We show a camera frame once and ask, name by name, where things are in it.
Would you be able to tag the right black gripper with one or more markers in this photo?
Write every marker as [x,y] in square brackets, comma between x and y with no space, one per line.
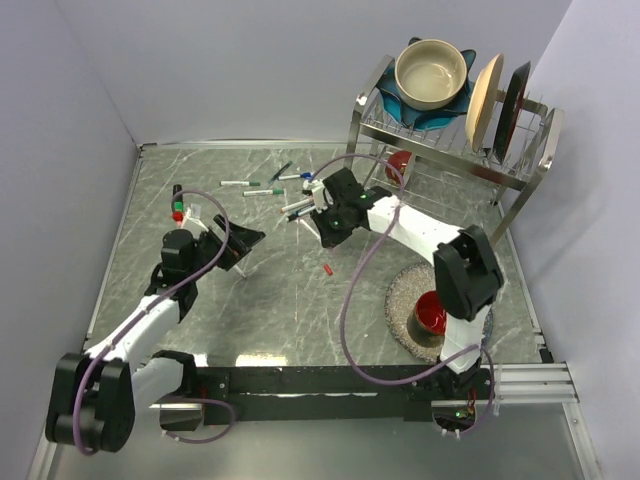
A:
[329,238]

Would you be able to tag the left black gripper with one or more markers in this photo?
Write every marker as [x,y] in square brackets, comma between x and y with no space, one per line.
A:
[241,240]

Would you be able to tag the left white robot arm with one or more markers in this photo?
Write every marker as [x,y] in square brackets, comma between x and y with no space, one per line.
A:
[96,394]

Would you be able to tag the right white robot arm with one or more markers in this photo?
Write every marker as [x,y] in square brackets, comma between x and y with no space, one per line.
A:
[467,275]

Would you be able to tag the dark blue pen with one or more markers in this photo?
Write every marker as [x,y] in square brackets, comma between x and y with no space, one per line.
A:
[300,213]

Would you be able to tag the green capped marker left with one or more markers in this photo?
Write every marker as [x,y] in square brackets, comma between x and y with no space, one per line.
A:
[239,183]

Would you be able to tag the green capped marker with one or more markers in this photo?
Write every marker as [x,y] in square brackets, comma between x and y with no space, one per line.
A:
[239,183]
[266,192]

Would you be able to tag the black green highlighter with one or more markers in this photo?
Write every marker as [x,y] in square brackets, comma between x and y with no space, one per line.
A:
[177,197]

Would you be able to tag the green capped marker right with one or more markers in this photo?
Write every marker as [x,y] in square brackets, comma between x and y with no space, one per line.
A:
[266,192]

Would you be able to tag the small red bowl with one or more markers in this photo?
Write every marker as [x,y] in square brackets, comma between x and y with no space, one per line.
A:
[400,162]

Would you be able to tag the steel dish rack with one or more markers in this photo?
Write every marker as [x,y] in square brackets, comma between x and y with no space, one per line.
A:
[532,151]

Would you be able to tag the speckled grey plate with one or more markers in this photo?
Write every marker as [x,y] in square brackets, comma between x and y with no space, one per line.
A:
[400,299]

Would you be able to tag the teal star shaped plate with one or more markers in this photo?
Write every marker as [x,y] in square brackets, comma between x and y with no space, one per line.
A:
[410,118]

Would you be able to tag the red black mug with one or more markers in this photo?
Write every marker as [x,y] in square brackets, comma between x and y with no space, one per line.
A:
[426,323]

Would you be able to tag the beige ceramic bowl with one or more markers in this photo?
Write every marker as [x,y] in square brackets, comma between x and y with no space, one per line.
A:
[429,74]

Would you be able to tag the black base bar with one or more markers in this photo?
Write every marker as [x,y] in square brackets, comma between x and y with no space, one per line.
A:
[301,393]

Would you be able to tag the beige plate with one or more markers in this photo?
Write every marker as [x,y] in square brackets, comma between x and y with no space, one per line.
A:
[482,102]

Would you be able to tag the black plate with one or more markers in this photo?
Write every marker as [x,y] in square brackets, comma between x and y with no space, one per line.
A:
[512,105]

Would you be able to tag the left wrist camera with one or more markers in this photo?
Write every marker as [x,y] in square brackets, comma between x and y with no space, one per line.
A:
[187,217]

